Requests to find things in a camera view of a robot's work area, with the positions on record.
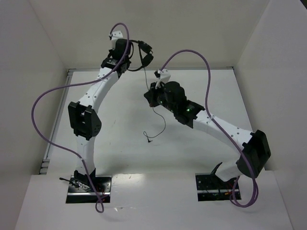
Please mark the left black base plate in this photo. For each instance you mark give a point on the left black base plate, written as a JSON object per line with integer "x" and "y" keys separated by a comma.
{"x": 79, "y": 193}

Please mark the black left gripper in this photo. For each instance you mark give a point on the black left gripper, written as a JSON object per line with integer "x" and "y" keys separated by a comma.
{"x": 143, "y": 52}

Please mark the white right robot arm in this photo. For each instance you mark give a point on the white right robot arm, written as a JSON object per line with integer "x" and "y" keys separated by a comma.
{"x": 253, "y": 147}

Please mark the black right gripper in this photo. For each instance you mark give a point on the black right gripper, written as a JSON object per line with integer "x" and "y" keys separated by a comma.
{"x": 150, "y": 95}

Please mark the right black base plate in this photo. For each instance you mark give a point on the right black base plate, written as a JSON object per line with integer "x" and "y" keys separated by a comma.
{"x": 211, "y": 188}

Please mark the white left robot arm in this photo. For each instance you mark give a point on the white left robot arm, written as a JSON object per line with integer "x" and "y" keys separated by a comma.
{"x": 83, "y": 115}

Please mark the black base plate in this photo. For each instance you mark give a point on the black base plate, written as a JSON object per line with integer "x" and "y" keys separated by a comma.
{"x": 79, "y": 193}
{"x": 211, "y": 188}

